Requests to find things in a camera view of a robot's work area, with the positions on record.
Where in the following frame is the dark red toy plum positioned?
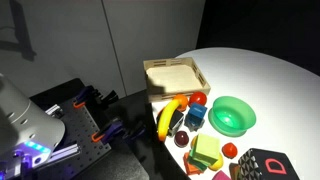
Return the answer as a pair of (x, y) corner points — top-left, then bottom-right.
(174, 130), (190, 148)

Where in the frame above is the yellow toy banana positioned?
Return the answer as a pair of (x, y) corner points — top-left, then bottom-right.
(157, 99), (183, 142)

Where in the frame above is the blue cube block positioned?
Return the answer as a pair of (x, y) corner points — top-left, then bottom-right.
(184, 102), (208, 132)

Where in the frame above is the purple black spring clamp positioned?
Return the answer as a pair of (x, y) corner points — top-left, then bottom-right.
(91, 117), (146, 144)
(73, 85), (119, 109)

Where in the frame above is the long aluminium extrusion rail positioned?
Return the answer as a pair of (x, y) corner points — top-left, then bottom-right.
(46, 141), (81, 164)

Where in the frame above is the lime green foam cube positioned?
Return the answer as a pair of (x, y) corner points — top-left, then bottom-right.
(192, 133), (222, 165)

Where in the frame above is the green plastic bowl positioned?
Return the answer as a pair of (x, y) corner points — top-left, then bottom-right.
(207, 95), (257, 138)

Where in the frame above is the large black cube letter D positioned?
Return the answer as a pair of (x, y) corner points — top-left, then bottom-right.
(237, 148), (300, 180)

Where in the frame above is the red toy tomato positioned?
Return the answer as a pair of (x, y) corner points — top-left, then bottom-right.
(188, 91), (208, 108)

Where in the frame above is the brown orange block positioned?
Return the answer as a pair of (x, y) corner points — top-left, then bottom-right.
(229, 163), (241, 180)

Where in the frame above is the dark green block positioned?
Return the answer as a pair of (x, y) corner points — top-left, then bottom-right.
(187, 151), (209, 173)

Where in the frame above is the perforated metal breadboard plate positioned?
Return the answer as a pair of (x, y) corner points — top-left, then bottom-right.
(43, 99), (113, 180)

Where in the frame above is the small red toy fruit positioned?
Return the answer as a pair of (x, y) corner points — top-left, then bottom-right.
(221, 142), (239, 159)

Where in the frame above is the pink block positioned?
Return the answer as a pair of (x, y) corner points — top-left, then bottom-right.
(211, 170), (232, 180)

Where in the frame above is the black soft cube letter A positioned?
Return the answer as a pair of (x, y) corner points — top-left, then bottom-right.
(165, 108), (185, 138)

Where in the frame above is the orange red block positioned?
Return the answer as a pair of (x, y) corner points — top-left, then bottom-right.
(182, 152), (203, 176)

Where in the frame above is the light wooden slatted tray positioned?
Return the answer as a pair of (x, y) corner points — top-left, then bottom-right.
(143, 57), (212, 104)

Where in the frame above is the short aluminium extrusion rail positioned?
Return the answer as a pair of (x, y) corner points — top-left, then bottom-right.
(44, 104), (64, 118)

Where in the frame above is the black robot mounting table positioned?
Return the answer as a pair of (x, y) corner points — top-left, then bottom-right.
(29, 77), (183, 180)

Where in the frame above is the yellow toy lemon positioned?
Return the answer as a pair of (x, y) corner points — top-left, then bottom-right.
(208, 151), (224, 172)

